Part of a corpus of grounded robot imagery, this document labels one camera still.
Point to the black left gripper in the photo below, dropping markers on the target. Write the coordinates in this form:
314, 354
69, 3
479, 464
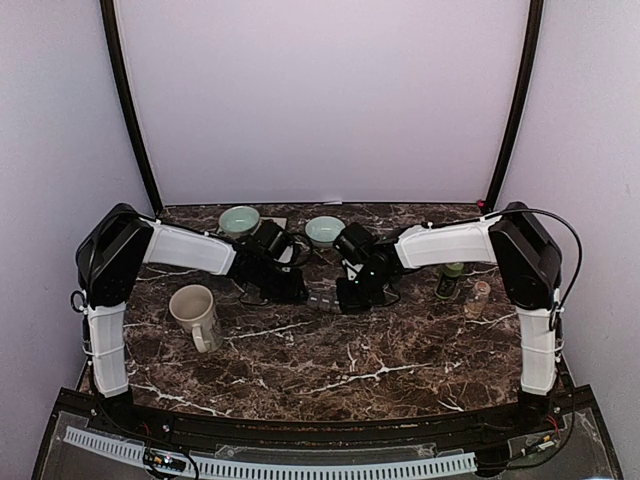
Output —
294, 292

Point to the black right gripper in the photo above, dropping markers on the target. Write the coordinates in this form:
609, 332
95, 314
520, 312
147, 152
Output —
350, 304

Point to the clear weekly pill organizer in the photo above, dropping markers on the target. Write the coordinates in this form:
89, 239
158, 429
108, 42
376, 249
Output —
324, 303

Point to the green lid pill bottle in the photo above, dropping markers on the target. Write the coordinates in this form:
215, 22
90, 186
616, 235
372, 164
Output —
448, 279

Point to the clear bottle yellow capsules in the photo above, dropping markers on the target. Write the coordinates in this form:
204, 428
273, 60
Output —
477, 300

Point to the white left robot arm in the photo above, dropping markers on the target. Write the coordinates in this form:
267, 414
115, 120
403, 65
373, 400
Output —
130, 266

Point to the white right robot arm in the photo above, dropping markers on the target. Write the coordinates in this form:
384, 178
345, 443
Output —
529, 262

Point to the square floral ceramic plate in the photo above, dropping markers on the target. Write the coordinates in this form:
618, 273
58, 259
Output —
280, 221

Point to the light blue ribbed bowl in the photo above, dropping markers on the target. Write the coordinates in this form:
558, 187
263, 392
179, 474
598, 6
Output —
324, 230

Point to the small celadon bowl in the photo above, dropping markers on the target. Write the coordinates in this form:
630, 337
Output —
239, 220

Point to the beige ceramic mug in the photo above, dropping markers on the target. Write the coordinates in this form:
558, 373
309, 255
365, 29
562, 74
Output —
193, 308

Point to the white slotted cable duct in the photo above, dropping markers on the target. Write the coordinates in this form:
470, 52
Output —
245, 463

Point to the black front rail base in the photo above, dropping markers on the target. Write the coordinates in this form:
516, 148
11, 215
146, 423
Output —
569, 442

